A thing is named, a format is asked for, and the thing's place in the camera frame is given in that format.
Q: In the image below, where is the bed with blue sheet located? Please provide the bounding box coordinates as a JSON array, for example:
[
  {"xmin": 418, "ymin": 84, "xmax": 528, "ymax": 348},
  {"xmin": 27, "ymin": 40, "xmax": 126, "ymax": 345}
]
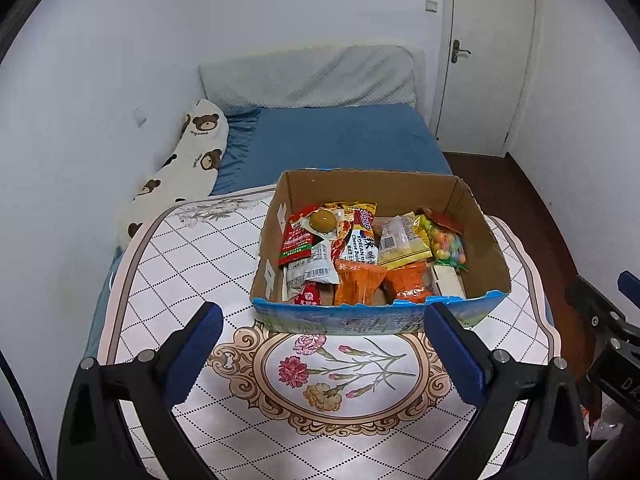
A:
[{"xmin": 82, "ymin": 102, "xmax": 453, "ymax": 361}]

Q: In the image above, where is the small yellow snack packet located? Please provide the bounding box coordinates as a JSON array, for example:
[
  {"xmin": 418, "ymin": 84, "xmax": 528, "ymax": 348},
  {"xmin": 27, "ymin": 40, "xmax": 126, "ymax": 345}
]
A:
[{"xmin": 377, "ymin": 215, "xmax": 433, "ymax": 268}]

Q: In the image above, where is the black cable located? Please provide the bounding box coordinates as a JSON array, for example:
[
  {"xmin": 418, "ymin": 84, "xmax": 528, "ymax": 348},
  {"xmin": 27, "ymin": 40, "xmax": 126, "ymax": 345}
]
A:
[{"xmin": 0, "ymin": 350, "xmax": 51, "ymax": 480}]

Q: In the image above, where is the colourful candy bag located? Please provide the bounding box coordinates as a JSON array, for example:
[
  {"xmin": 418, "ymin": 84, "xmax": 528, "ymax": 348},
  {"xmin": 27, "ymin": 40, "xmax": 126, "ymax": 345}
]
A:
[{"xmin": 417, "ymin": 207, "xmax": 471, "ymax": 273}]

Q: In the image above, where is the white door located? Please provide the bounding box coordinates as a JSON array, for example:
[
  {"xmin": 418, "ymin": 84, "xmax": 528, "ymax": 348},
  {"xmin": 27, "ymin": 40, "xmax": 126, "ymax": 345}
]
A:
[{"xmin": 432, "ymin": 0, "xmax": 543, "ymax": 157}]

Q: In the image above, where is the grey headboard cushion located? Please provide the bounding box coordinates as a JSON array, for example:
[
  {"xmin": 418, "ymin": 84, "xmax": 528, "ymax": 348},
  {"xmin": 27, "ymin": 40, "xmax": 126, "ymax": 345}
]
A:
[{"xmin": 198, "ymin": 44, "xmax": 426, "ymax": 109}]

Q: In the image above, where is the clear bread packet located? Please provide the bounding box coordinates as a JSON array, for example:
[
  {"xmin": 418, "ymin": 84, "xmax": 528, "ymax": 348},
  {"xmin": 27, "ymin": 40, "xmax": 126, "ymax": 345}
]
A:
[{"xmin": 372, "ymin": 215, "xmax": 432, "ymax": 256}]

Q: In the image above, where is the dark red snack packet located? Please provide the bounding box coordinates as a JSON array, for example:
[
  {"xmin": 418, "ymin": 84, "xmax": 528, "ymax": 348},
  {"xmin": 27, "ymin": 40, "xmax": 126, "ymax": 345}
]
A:
[{"xmin": 430, "ymin": 210, "xmax": 464, "ymax": 234}]

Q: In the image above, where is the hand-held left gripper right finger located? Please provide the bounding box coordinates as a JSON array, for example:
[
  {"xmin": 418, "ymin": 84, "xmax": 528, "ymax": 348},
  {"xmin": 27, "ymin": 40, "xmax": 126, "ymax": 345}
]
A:
[{"xmin": 424, "ymin": 301, "xmax": 588, "ymax": 480}]

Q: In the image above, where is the bear print long pillow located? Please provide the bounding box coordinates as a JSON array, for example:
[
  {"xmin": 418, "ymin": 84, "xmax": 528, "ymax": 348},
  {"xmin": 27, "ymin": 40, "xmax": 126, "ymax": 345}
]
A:
[{"xmin": 116, "ymin": 98, "xmax": 230, "ymax": 248}]

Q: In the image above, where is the small red round-label packet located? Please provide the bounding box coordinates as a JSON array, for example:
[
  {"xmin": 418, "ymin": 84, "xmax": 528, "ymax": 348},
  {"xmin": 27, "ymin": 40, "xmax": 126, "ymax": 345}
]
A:
[{"xmin": 294, "ymin": 282, "xmax": 322, "ymax": 307}]

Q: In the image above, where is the brown cardboard box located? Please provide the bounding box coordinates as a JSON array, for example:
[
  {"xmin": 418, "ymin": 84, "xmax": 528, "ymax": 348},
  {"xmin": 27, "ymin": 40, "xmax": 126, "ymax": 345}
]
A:
[{"xmin": 250, "ymin": 168, "xmax": 512, "ymax": 336}]

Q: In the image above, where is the white plastic bag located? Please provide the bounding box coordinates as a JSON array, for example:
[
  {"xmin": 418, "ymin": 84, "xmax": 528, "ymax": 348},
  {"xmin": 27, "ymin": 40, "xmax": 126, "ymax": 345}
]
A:
[{"xmin": 590, "ymin": 402, "xmax": 640, "ymax": 443}]

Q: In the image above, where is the white barcode snack packet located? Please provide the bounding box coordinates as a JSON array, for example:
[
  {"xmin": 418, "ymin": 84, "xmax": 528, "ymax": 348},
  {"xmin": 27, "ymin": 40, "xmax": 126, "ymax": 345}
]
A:
[{"xmin": 282, "ymin": 240, "xmax": 337, "ymax": 301}]

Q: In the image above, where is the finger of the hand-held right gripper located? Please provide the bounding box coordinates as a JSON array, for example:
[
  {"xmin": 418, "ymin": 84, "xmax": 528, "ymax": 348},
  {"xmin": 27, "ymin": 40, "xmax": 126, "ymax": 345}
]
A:
[
  {"xmin": 617, "ymin": 270, "xmax": 640, "ymax": 307},
  {"xmin": 565, "ymin": 275, "xmax": 628, "ymax": 335}
]

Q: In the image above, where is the orange snack packet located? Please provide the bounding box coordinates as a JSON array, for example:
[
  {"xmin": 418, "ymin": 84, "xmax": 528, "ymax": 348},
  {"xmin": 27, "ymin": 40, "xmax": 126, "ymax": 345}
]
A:
[
  {"xmin": 385, "ymin": 262, "xmax": 436, "ymax": 303},
  {"xmin": 332, "ymin": 258, "xmax": 388, "ymax": 307}
]

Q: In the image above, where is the braised egg packet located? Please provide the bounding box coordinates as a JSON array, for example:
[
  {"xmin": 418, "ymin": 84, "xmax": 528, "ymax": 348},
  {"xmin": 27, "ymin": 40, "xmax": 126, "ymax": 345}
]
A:
[{"xmin": 305, "ymin": 207, "xmax": 346, "ymax": 241}]

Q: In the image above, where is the floral printed table cloth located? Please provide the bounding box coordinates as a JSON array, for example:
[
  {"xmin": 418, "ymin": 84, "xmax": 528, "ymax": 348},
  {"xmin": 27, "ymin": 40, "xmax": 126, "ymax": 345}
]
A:
[{"xmin": 97, "ymin": 185, "xmax": 566, "ymax": 480}]

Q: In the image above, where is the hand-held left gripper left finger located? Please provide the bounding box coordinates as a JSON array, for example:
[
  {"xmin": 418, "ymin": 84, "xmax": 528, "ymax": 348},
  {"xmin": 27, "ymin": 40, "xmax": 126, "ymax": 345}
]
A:
[{"xmin": 57, "ymin": 301, "xmax": 224, "ymax": 480}]

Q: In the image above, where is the yellow red instant noodle packet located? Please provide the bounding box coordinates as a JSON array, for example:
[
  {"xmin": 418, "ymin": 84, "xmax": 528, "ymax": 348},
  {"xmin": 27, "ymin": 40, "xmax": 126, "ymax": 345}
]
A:
[{"xmin": 320, "ymin": 201, "xmax": 381, "ymax": 266}]

